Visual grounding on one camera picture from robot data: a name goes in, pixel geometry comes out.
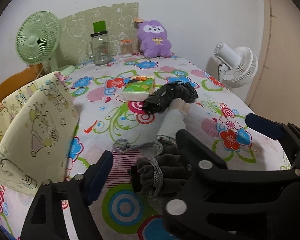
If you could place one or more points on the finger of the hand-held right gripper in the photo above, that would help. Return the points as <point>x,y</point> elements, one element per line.
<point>263,125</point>
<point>190,147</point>

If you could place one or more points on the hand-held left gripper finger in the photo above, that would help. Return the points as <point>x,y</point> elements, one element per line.
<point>98,180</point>

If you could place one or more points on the white cloth roll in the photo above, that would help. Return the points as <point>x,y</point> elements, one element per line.
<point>172,122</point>

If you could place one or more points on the black plastic bag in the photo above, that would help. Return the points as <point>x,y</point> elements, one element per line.
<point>165,97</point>

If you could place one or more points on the green tissue pack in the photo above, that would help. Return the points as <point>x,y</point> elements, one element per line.
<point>137,90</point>

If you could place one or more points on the yellow fabric storage box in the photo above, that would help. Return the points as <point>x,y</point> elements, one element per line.
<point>40,120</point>

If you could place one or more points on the floral tablecloth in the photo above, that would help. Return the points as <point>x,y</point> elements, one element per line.
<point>110,120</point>

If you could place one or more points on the white standing fan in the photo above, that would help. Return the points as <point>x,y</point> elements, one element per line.
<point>240,65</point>

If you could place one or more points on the beige wooden door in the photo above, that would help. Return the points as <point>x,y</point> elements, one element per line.
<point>285,55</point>

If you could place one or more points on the purple plush bunny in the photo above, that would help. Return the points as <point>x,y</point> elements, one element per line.
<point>153,45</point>

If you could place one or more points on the small cotton swab jar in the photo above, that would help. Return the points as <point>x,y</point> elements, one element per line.
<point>126,50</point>

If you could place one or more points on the glass jar mug green lid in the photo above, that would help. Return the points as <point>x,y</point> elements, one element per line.
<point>100,52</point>

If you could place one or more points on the green patterned board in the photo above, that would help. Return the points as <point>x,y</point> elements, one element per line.
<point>75,30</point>

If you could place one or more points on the green desk fan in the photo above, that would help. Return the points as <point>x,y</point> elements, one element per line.
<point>37,40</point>

